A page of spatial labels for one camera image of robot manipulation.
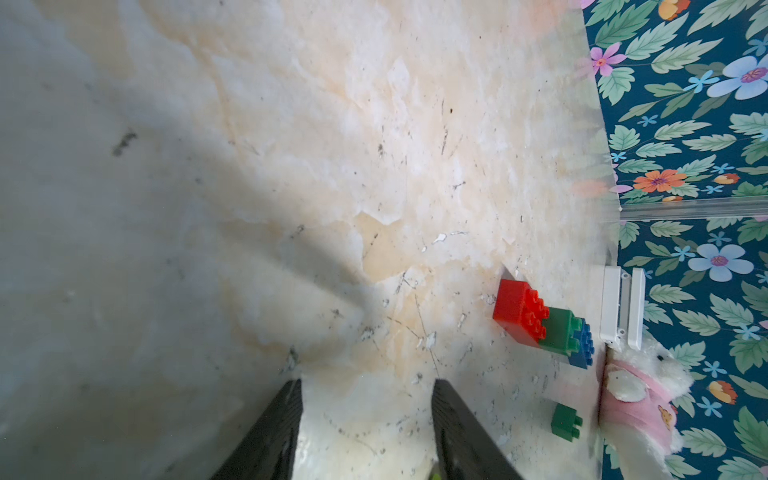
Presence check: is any small green lego brick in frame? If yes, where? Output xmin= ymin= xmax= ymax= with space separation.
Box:
xmin=550 ymin=403 xmax=583 ymax=442
xmin=538 ymin=307 xmax=584 ymax=357

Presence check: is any red lego brick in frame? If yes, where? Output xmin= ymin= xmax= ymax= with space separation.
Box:
xmin=492 ymin=279 xmax=550 ymax=348

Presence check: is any white plastic box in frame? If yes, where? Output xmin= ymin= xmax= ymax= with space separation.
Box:
xmin=599 ymin=266 xmax=647 ymax=351

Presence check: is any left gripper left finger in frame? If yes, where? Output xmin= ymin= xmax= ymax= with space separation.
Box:
xmin=211 ymin=380 xmax=303 ymax=480

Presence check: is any blue lego brick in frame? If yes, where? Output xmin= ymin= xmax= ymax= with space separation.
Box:
xmin=568 ymin=320 xmax=595 ymax=370

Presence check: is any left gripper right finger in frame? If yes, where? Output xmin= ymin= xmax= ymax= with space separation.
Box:
xmin=431 ymin=379 xmax=522 ymax=480

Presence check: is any white teddy bear pink shirt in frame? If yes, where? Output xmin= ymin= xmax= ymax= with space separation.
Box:
xmin=599 ymin=332 xmax=694 ymax=479

